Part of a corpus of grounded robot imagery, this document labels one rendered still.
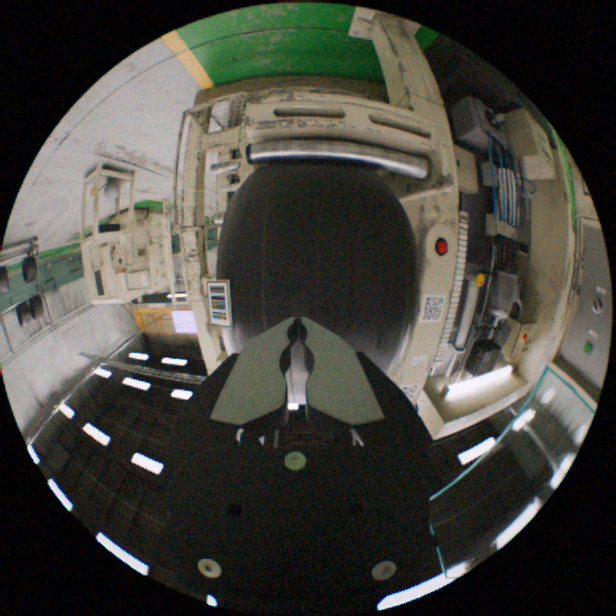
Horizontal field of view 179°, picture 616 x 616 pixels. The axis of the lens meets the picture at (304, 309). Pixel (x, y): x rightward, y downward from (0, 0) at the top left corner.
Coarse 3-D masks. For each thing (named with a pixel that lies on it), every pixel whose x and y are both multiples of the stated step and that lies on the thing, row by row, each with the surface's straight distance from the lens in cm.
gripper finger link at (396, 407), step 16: (368, 368) 9; (384, 384) 9; (384, 400) 8; (400, 400) 8; (384, 416) 8; (400, 416) 8; (416, 416) 8; (352, 432) 7; (368, 432) 7; (384, 432) 7; (400, 432) 7; (416, 432) 8; (384, 448) 7; (400, 448) 7; (416, 448) 7; (416, 464) 7; (432, 464) 7; (432, 480) 7; (352, 512) 7
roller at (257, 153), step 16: (256, 144) 38; (272, 144) 38; (288, 144) 37; (304, 144) 37; (320, 144) 37; (336, 144) 38; (352, 144) 39; (256, 160) 38; (272, 160) 38; (288, 160) 38; (304, 160) 38; (320, 160) 38; (336, 160) 38; (352, 160) 38; (368, 160) 39; (384, 160) 40; (400, 160) 41; (416, 160) 43; (416, 176) 44
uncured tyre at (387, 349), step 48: (240, 192) 31; (288, 192) 27; (336, 192) 27; (384, 192) 31; (240, 240) 24; (288, 240) 23; (336, 240) 23; (384, 240) 25; (240, 288) 23; (288, 288) 22; (336, 288) 22; (384, 288) 24; (240, 336) 25; (384, 336) 25; (288, 384) 29
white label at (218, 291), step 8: (208, 280) 26; (216, 280) 25; (224, 280) 24; (208, 288) 27; (216, 288) 25; (224, 288) 24; (208, 296) 27; (216, 296) 26; (224, 296) 25; (208, 304) 27; (216, 304) 26; (224, 304) 25; (216, 312) 26; (224, 312) 25; (216, 320) 27; (224, 320) 25; (232, 328) 25
